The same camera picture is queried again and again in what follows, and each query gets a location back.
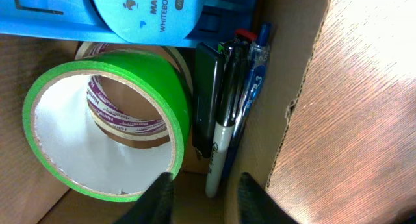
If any blue ballpoint pen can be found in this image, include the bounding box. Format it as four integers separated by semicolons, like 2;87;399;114
221;22;272;182

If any blue plastic case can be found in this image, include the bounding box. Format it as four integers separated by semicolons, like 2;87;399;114
1;0;257;47

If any orange black stapler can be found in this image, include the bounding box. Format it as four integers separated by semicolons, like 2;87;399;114
192;29;257;158

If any green tape roll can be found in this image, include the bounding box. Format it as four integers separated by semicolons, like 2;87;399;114
22;51;192;202

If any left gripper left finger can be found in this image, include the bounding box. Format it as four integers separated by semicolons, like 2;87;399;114
114;172;174;224

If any white masking tape roll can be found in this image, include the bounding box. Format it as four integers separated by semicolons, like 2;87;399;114
75;42;192;149

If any black permanent marker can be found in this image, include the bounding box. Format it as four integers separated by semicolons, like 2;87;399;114
205;41;249;198

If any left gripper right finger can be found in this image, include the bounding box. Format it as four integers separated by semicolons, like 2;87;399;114
237;172;297;224

